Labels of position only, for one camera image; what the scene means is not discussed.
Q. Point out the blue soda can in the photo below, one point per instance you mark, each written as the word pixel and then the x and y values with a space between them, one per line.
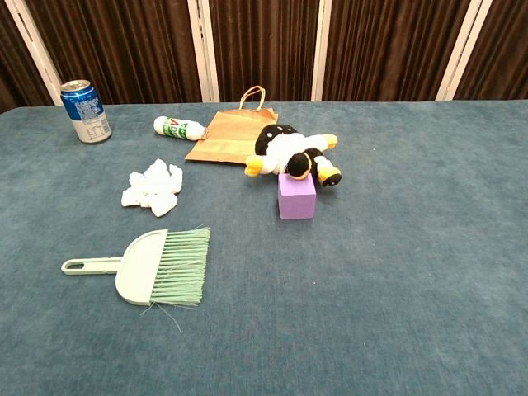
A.
pixel 87 115

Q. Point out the white tissue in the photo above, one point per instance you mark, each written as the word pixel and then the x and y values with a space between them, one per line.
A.
pixel 152 189

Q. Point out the white partition post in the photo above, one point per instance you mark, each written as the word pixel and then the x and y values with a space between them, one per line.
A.
pixel 35 49
pixel 203 49
pixel 321 49
pixel 462 53

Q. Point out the teal velvet table cover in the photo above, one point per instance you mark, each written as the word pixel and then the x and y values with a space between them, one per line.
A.
pixel 371 268

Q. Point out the brown paper bag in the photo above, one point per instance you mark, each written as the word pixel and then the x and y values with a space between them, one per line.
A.
pixel 231 136

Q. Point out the white bottle green label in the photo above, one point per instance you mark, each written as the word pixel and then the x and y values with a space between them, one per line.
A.
pixel 177 128

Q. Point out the brown curtain panel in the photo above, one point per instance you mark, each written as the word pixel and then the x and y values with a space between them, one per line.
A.
pixel 123 49
pixel 499 49
pixel 264 41
pixel 12 70
pixel 392 49

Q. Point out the purple foam cube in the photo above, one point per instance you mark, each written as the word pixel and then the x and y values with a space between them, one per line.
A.
pixel 297 200

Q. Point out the black white penguin plush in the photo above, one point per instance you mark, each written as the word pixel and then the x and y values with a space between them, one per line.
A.
pixel 284 148

